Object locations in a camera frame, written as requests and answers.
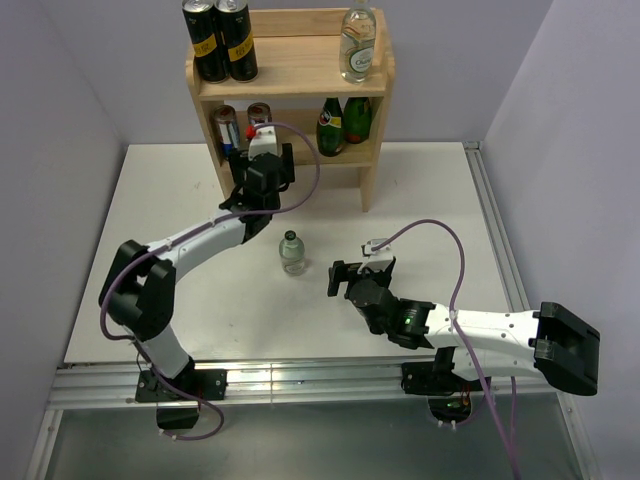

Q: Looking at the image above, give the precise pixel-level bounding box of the silver can red tab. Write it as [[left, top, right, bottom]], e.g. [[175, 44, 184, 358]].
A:
[[246, 102, 272, 140]]

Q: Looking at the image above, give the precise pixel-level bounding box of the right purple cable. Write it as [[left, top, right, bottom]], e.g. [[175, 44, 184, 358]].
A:
[[372, 218, 524, 480]]

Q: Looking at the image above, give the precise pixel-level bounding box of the clear bottle green cap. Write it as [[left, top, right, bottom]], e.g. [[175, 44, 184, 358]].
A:
[[279, 230, 306, 276]]

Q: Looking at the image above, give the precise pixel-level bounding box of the black tall can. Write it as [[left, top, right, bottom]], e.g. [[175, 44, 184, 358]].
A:
[[181, 0, 229, 83], [214, 0, 258, 82]]

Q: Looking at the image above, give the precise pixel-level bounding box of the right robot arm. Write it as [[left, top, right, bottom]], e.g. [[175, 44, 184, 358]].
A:
[[327, 258, 600, 396]]

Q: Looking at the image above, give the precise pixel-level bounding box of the purple cable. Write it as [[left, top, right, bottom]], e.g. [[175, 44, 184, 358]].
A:
[[372, 218, 524, 480], [98, 122, 322, 442]]

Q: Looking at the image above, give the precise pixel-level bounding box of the blue silver energy can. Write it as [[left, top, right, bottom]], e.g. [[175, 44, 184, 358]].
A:
[[212, 104, 240, 158]]

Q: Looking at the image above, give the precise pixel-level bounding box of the front aluminium rail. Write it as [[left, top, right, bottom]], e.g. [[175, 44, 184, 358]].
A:
[[47, 352, 576, 407]]

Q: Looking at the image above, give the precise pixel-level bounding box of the right black tall can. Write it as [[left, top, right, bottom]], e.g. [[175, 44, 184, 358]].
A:
[[214, 0, 258, 82]]

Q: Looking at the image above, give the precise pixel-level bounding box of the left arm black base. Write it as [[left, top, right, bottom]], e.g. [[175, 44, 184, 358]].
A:
[[134, 369, 227, 433]]

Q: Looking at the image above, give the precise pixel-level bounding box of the left black tall can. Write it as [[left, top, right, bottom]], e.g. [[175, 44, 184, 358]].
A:
[[181, 0, 229, 83]]

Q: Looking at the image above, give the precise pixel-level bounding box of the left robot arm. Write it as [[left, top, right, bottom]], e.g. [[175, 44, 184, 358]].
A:
[[98, 143, 295, 399]]

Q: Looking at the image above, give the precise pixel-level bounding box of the clear soda bottle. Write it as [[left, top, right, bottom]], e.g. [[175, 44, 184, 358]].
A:
[[339, 0, 377, 84]]

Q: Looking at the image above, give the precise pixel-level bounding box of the right aluminium rail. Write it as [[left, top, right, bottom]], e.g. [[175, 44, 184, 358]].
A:
[[463, 142, 530, 311]]

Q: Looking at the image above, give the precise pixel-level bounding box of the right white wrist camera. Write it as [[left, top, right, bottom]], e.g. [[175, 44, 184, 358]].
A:
[[358, 239, 395, 272]]

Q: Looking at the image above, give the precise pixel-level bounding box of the green bottle yellow label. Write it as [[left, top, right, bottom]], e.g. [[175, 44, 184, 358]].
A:
[[316, 97, 345, 157]]

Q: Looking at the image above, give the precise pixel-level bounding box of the wooden three-tier shelf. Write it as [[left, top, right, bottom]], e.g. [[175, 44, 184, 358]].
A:
[[185, 8, 395, 211]]

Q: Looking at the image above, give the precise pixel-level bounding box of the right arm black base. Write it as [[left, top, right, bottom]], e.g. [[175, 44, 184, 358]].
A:
[[400, 361, 482, 397]]

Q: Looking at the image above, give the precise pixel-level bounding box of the aluminium rail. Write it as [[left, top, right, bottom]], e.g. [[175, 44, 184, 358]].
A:
[[463, 142, 530, 311], [47, 352, 576, 407]]

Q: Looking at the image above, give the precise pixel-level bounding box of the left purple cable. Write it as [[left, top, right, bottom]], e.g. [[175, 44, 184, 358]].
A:
[[98, 122, 322, 442]]

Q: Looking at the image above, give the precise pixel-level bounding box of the green glass bottle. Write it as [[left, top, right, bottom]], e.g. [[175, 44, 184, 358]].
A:
[[344, 97, 372, 144]]

